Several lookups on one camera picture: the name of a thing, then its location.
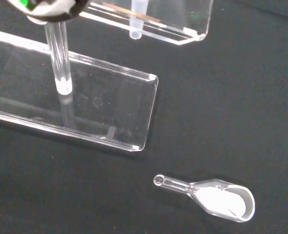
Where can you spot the glass weighing funnel with powder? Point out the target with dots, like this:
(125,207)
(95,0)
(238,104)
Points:
(214,198)

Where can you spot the clear acrylic funnel stand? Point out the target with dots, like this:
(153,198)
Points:
(109,109)

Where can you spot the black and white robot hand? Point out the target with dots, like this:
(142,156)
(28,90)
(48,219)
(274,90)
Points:
(51,9)

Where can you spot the black bench cloth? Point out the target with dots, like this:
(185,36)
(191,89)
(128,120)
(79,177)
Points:
(231,109)

